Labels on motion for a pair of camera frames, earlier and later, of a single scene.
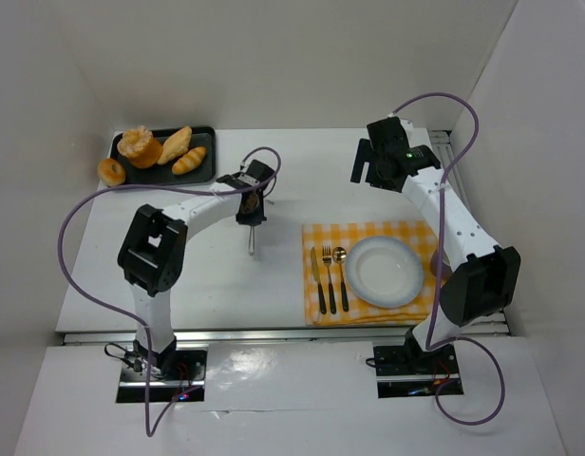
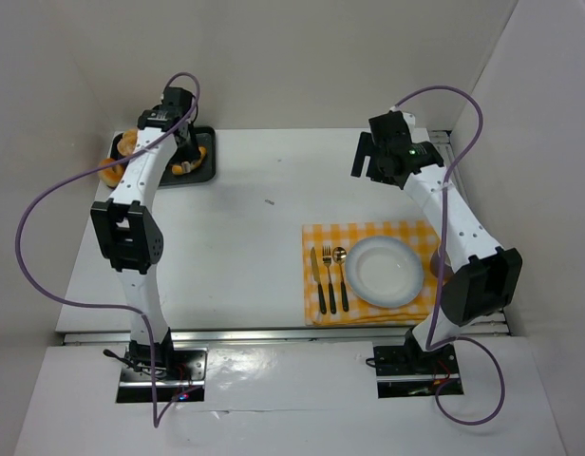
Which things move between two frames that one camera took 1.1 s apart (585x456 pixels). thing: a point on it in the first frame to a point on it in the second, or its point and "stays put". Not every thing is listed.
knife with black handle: x=316 y=275 stays put
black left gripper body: x=251 y=218 to x=191 y=155
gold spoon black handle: x=339 y=255 stays put
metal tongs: x=250 y=251 to x=186 y=166
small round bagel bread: x=111 y=172 stays put
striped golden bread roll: x=190 y=161 stays put
